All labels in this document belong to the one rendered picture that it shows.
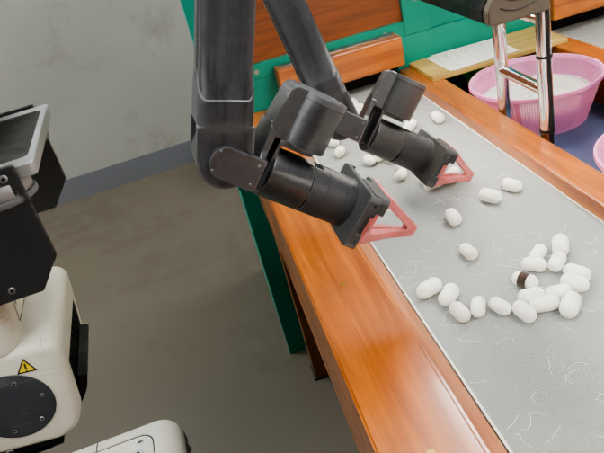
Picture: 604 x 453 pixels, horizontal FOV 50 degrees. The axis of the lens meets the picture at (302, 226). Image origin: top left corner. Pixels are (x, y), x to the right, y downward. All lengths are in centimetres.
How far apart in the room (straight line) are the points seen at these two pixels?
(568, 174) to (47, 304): 79
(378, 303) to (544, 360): 21
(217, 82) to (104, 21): 273
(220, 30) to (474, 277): 47
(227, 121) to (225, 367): 145
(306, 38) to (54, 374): 58
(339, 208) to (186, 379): 140
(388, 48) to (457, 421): 106
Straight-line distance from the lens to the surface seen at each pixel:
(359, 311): 82
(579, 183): 103
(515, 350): 78
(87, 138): 348
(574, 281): 84
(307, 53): 97
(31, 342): 93
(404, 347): 75
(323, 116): 67
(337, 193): 70
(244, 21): 63
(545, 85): 116
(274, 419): 181
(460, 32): 169
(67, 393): 96
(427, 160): 102
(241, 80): 64
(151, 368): 214
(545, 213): 101
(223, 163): 65
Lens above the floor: 126
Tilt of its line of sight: 29 degrees down
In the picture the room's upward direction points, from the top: 15 degrees counter-clockwise
